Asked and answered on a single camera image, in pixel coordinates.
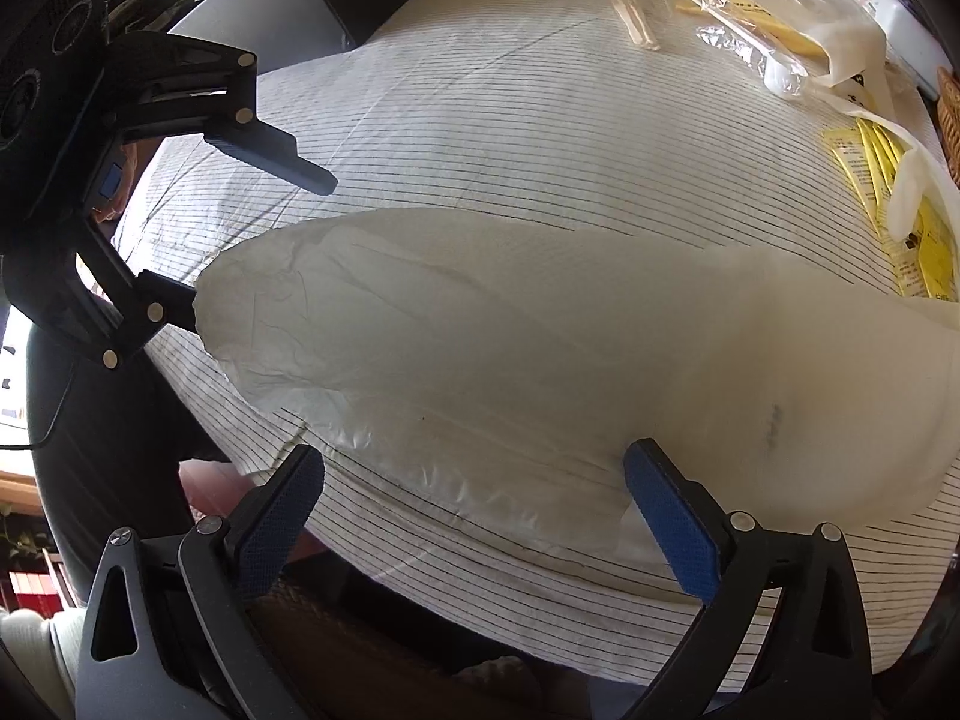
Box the pile of yellow sachets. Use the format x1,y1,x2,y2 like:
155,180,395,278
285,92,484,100
821,116,960,302

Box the wrapped white plastic spoon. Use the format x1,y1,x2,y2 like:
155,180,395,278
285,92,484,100
675,0,833,102

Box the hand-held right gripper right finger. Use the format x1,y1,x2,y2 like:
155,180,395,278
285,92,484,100
622,437,875,720

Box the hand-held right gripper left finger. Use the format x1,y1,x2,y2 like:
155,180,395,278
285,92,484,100
75,444,327,720

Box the white floral tissue box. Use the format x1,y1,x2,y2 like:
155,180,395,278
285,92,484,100
847,0,955,95

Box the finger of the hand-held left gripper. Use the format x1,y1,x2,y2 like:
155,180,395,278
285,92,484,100
105,30,338,197
4,223,200,374

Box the wooden chopsticks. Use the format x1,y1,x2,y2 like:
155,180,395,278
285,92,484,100
611,0,662,52

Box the wicker basket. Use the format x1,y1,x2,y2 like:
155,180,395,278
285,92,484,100
934,67,960,188

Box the white plastic bag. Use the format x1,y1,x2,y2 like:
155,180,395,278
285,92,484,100
193,0,960,593

